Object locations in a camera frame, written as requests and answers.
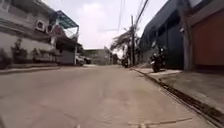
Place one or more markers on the grey building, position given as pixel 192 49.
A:
pixel 96 56

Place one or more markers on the tree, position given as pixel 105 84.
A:
pixel 120 39

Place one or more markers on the utility pole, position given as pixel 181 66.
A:
pixel 132 43

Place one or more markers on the white car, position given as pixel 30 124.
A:
pixel 80 60

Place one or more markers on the grey concrete road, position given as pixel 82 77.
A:
pixel 83 96

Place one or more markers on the motorcycle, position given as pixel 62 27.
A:
pixel 156 61

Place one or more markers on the robot's own part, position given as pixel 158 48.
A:
pixel 78 126
pixel 142 126

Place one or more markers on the dark drain gutter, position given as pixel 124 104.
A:
pixel 186 99

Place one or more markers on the concrete kerb strip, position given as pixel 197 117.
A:
pixel 26 69

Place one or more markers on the concrete pavement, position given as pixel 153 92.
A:
pixel 203 86

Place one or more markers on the white building with awning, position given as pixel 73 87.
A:
pixel 23 20

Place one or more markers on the dark building with red wall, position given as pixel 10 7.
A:
pixel 206 40

